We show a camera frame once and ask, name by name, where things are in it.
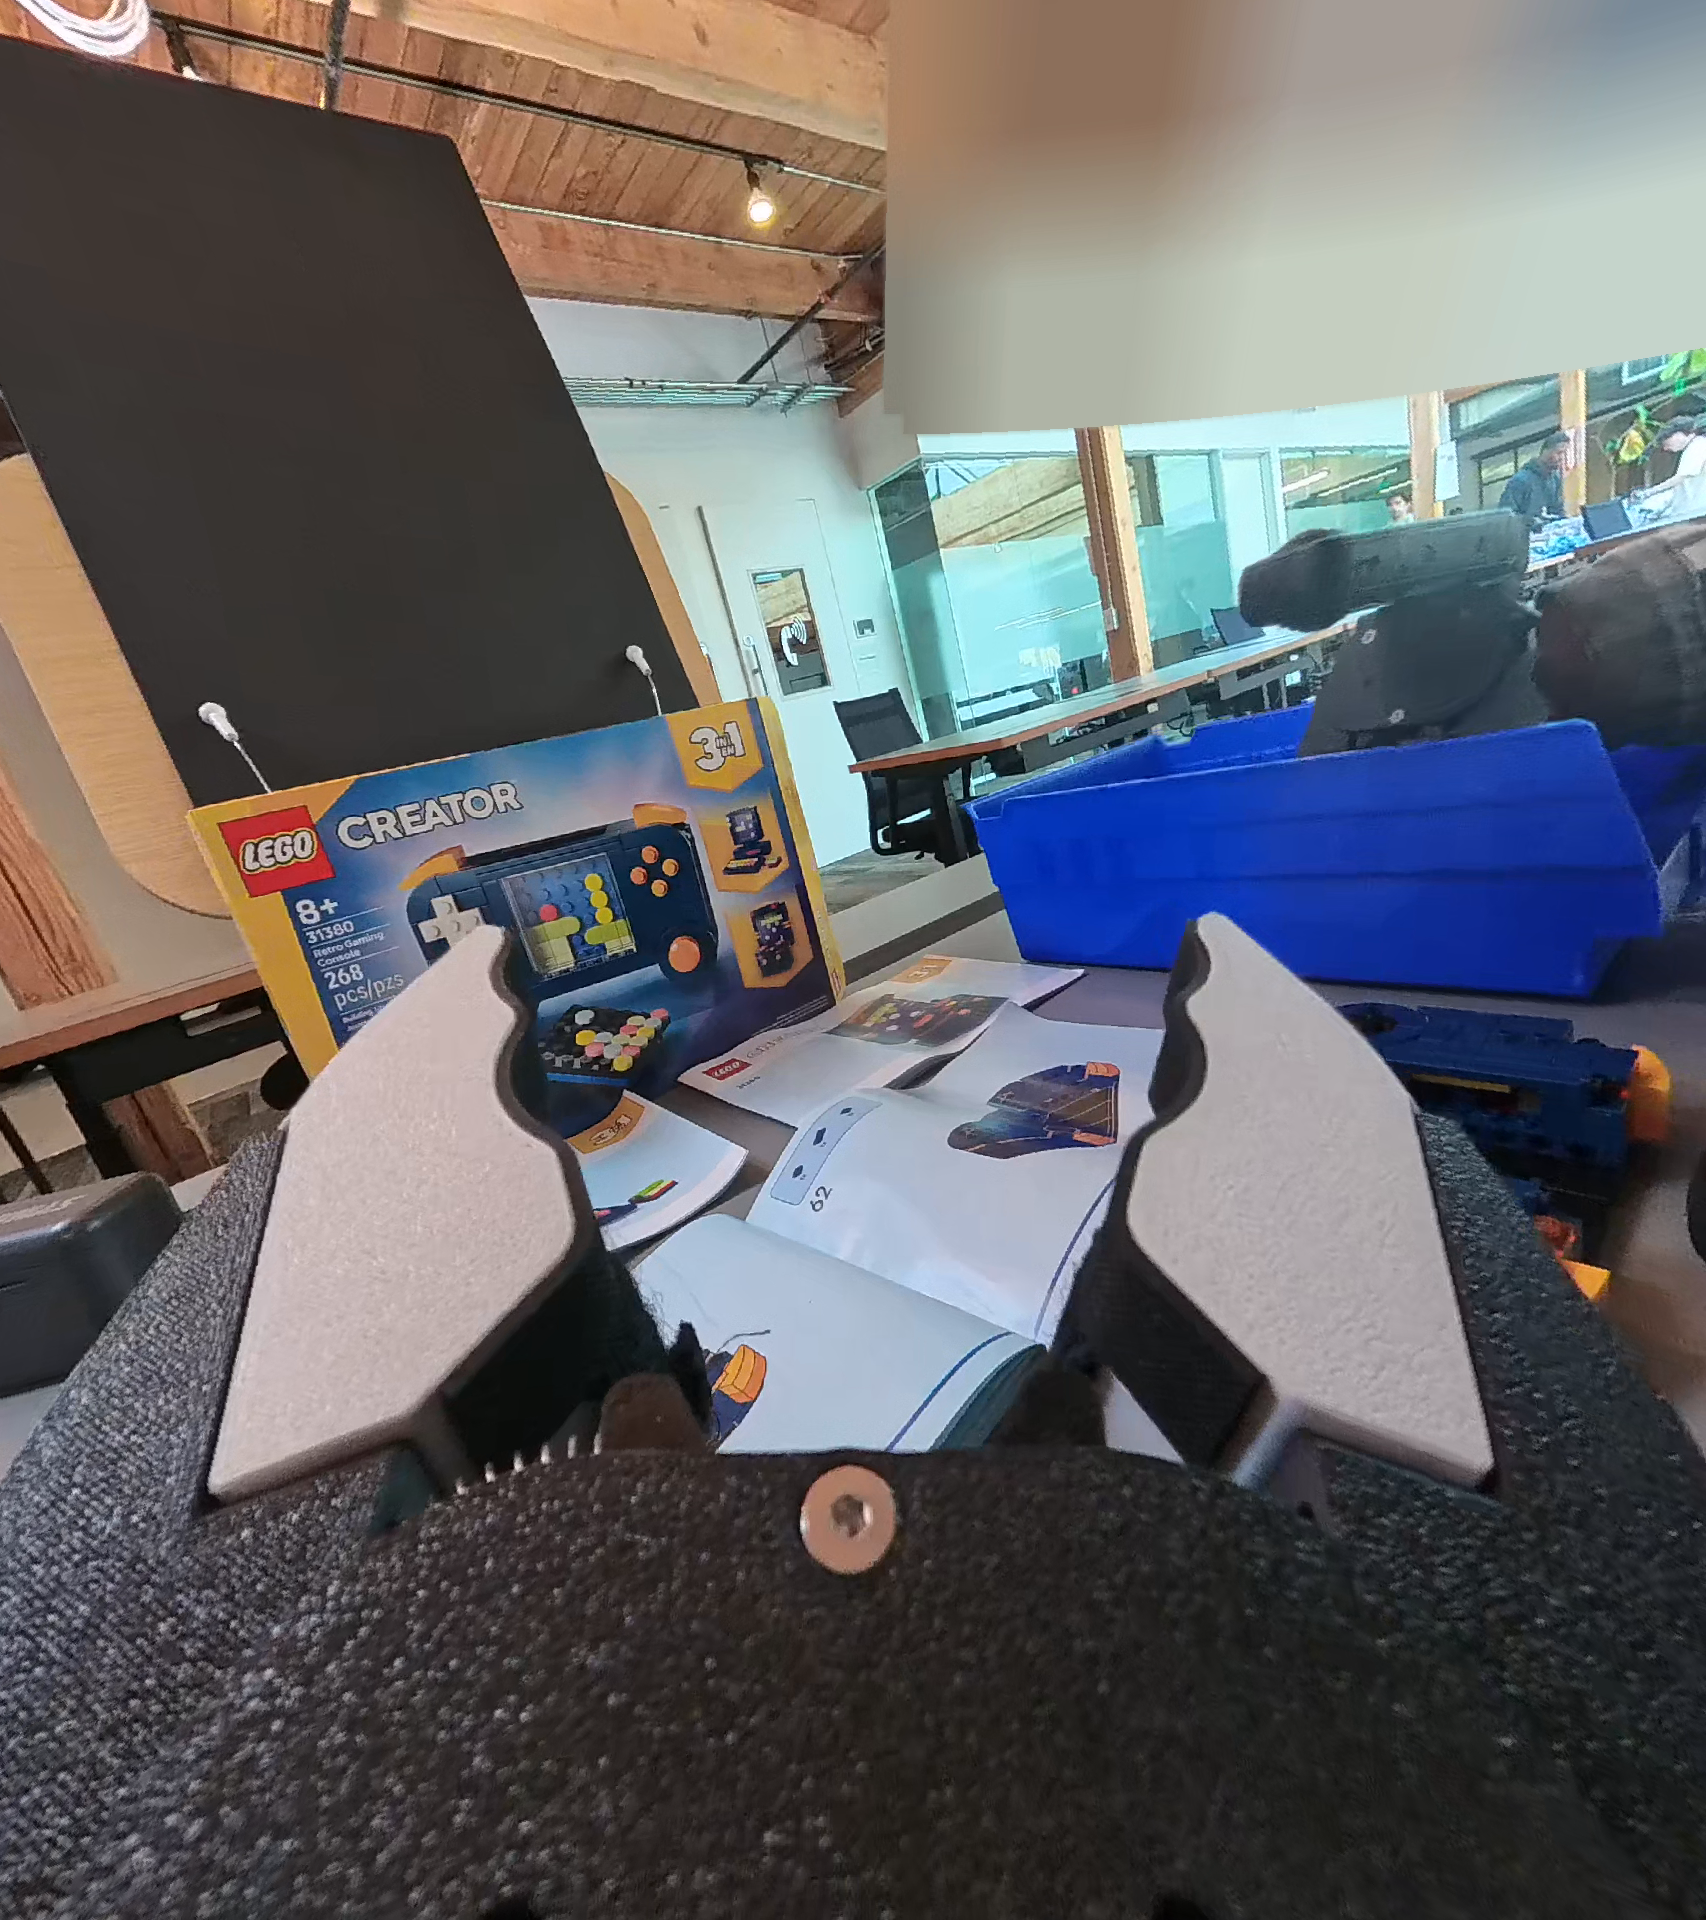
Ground toy brick set box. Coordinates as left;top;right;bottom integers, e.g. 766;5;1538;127
184;695;850;1120

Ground white cable coil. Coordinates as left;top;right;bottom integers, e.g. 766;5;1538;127
16;0;154;56

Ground long wooden desk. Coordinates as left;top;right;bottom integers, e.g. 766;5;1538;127
850;621;1342;864

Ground open instruction booklet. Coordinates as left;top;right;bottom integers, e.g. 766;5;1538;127
633;1001;1170;1458

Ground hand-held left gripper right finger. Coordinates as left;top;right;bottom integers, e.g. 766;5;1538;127
1070;912;1498;1493

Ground black office chair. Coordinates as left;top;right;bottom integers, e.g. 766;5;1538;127
832;685;979;868

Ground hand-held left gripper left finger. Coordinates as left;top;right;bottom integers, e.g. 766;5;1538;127
205;921;683;1509

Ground green plant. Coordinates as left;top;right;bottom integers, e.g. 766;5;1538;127
1615;347;1706;456

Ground wooden side table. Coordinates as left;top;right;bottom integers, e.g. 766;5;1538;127
0;960;289;1187

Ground dark grey box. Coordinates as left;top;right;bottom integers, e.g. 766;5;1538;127
0;1172;189;1400

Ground purple arcade instruction booklet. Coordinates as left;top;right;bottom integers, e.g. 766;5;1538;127
677;955;1089;1131

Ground black board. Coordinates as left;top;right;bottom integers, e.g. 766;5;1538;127
0;11;706;812

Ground dark blue toy brick console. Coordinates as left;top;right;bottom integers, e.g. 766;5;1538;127
1336;999;1677;1303

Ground joystick machine instruction booklet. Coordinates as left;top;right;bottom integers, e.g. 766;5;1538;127
568;1092;755;1256

